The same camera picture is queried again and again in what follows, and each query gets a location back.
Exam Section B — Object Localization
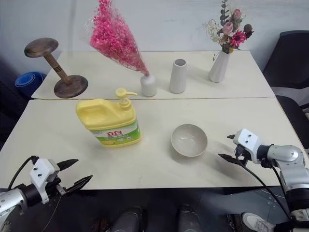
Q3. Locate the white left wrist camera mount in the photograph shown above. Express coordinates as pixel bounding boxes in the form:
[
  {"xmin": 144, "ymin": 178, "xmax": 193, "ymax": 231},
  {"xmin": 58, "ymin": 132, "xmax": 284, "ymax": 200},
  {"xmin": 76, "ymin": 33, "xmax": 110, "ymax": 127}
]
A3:
[{"xmin": 29, "ymin": 158, "xmax": 56, "ymax": 204}]

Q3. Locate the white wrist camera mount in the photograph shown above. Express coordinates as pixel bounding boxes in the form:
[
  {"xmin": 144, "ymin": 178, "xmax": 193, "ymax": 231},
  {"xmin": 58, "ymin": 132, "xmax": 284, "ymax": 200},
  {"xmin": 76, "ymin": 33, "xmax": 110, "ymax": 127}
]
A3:
[
  {"xmin": 232, "ymin": 128, "xmax": 265, "ymax": 165},
  {"xmin": 29, "ymin": 158, "xmax": 56, "ymax": 204}
]

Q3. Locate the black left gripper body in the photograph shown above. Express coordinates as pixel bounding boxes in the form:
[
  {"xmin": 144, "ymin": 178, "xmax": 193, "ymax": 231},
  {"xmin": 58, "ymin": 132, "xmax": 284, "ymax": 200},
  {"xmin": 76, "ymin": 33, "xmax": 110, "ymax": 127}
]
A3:
[{"xmin": 46, "ymin": 162, "xmax": 73, "ymax": 197}]

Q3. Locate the blue round container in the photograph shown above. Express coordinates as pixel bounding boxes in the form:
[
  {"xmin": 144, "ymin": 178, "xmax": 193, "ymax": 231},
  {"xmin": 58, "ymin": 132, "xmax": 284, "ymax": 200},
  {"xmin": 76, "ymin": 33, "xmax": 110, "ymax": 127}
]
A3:
[{"xmin": 14, "ymin": 71, "xmax": 47, "ymax": 98}]

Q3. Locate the dark wooden hat stand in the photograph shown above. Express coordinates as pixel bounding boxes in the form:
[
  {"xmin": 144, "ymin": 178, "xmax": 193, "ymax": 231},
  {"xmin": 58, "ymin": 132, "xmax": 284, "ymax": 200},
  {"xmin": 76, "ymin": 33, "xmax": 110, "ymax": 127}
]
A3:
[{"xmin": 24, "ymin": 38, "xmax": 89, "ymax": 99}]

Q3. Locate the dark rounded shape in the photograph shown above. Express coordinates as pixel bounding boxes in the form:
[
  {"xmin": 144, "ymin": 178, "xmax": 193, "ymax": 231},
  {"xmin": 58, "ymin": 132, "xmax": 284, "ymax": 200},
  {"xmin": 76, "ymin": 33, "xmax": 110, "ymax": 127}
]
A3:
[
  {"xmin": 112, "ymin": 206, "xmax": 146, "ymax": 232},
  {"xmin": 178, "ymin": 203, "xmax": 201, "ymax": 232}
]

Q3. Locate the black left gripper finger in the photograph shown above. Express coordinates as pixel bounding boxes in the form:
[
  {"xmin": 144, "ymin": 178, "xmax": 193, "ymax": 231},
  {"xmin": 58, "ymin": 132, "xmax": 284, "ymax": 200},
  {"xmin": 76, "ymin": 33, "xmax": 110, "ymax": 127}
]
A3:
[
  {"xmin": 58, "ymin": 159, "xmax": 79, "ymax": 173},
  {"xmin": 66, "ymin": 174, "xmax": 93, "ymax": 194}
]

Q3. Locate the white ribbed vase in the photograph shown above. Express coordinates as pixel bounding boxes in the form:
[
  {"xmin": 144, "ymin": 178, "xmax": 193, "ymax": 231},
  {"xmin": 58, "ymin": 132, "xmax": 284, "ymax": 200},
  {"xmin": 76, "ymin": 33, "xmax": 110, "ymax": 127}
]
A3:
[{"xmin": 208, "ymin": 50, "xmax": 230, "ymax": 84}]

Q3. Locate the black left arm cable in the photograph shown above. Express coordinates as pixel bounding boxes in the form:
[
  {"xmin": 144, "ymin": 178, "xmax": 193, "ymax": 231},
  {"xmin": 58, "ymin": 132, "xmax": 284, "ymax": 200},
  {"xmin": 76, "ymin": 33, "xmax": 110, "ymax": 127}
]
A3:
[{"xmin": 8, "ymin": 156, "xmax": 39, "ymax": 190}]

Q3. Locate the mixed dried flower bouquet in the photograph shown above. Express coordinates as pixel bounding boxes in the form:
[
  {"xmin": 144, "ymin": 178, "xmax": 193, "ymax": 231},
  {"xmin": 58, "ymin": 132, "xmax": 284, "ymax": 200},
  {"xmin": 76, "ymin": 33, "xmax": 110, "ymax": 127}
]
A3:
[{"xmin": 204, "ymin": 0, "xmax": 254, "ymax": 55}]

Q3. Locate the white sneaker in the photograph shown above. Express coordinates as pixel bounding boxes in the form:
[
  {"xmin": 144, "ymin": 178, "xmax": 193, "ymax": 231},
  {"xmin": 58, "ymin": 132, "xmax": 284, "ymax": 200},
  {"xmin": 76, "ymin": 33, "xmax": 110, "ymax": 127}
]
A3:
[{"xmin": 242, "ymin": 212, "xmax": 276, "ymax": 232}]

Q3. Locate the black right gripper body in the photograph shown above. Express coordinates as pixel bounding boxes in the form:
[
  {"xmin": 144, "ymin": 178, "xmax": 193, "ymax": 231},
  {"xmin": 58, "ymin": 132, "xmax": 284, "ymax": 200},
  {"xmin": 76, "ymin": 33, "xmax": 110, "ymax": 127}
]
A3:
[{"xmin": 234, "ymin": 144, "xmax": 251, "ymax": 168}]

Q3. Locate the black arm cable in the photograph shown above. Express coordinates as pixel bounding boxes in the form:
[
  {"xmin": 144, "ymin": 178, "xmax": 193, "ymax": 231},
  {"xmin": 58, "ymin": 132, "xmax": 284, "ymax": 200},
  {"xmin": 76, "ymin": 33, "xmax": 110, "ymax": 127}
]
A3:
[
  {"xmin": 8, "ymin": 156, "xmax": 39, "ymax": 190},
  {"xmin": 237, "ymin": 154, "xmax": 293, "ymax": 221}
]

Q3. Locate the pink dried flower bouquet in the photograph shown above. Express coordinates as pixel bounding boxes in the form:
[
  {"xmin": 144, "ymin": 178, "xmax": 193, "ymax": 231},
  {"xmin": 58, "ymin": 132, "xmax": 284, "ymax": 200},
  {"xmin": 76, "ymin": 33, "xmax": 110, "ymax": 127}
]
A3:
[{"xmin": 84, "ymin": 0, "xmax": 150, "ymax": 77}]

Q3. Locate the small round white vase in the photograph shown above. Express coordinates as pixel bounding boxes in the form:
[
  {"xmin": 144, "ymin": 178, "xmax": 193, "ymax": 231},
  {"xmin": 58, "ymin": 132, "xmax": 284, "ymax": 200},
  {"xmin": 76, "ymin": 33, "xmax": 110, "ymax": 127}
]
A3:
[{"xmin": 140, "ymin": 74, "xmax": 158, "ymax": 98}]

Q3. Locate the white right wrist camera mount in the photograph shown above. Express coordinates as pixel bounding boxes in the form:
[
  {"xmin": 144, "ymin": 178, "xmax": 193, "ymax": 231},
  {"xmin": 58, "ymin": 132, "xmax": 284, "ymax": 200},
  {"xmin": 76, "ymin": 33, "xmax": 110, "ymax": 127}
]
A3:
[{"xmin": 232, "ymin": 128, "xmax": 265, "ymax": 165}]

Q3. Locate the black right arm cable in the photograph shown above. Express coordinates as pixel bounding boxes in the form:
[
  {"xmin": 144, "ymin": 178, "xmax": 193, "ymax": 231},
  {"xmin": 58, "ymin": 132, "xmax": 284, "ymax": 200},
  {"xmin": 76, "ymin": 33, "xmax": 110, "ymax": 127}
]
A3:
[{"xmin": 237, "ymin": 154, "xmax": 293, "ymax": 221}]

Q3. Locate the tall white cylinder vase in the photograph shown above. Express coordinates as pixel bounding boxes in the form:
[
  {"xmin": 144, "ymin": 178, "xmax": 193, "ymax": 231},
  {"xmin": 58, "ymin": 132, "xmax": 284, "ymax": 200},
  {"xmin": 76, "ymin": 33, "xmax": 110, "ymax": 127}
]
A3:
[{"xmin": 169, "ymin": 58, "xmax": 187, "ymax": 94}]

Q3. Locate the beige ceramic bowl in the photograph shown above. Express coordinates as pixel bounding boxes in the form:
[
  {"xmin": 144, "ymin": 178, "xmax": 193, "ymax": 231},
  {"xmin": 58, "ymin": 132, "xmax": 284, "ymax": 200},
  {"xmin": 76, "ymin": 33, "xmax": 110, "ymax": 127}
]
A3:
[{"xmin": 170, "ymin": 124, "xmax": 209, "ymax": 158}]

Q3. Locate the yellow detergent bottle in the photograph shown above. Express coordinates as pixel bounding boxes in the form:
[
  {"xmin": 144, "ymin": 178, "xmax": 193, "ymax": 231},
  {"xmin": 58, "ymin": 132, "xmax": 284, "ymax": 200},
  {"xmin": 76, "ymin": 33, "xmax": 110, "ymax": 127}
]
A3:
[{"xmin": 76, "ymin": 87, "xmax": 141, "ymax": 147}]

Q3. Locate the black chair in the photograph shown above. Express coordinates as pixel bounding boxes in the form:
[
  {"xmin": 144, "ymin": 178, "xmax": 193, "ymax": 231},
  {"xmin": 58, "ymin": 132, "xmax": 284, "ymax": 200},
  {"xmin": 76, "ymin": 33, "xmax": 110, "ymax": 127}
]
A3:
[{"xmin": 262, "ymin": 30, "xmax": 309, "ymax": 145}]

